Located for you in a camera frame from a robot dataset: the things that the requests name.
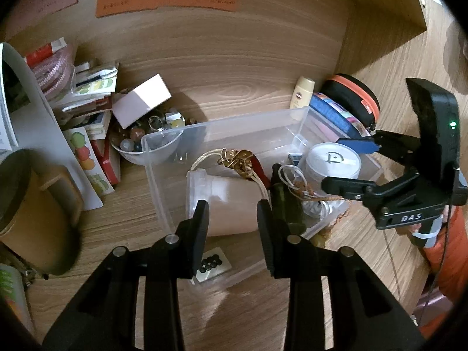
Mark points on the wooden desktop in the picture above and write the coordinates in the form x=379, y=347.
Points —
x=120, y=226

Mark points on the white lidded jar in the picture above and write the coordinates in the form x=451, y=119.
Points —
x=329, y=161

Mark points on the card of black beads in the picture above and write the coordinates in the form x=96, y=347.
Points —
x=215, y=267

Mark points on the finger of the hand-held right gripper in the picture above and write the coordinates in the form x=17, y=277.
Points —
x=360, y=145
x=347, y=186

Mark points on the fruit sticker sheet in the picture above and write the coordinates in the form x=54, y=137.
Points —
x=86, y=157

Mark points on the green glass bottle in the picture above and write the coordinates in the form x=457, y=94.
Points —
x=283, y=204

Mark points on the cream lotion tube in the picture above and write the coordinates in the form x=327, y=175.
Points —
x=303, y=95

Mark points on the person's right forearm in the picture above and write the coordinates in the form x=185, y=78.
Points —
x=453, y=263

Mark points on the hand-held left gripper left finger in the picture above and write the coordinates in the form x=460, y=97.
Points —
x=199, y=230

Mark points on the clear plastic storage bin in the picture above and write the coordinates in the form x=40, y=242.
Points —
x=256, y=131

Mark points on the green and orange packet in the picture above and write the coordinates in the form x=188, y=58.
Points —
x=11, y=292

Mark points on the small dark packet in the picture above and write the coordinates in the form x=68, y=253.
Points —
x=294, y=158

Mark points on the blue zip pouch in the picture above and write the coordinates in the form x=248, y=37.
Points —
x=329, y=113

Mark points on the glass bowl of marbles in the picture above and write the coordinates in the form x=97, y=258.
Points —
x=135, y=146

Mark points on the pink coiled item in bag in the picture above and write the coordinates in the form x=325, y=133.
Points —
x=51, y=76

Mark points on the white cardboard box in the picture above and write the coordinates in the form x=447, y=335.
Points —
x=140, y=100

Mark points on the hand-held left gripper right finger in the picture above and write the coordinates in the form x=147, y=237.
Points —
x=267, y=230

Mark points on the pile of small packets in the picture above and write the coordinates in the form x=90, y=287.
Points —
x=95, y=84

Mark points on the red cardboard box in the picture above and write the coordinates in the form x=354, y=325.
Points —
x=109, y=161

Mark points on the black case with orange trim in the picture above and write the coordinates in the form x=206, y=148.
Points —
x=347, y=91

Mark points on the brown cylindrical holder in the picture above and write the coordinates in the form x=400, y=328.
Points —
x=29, y=219

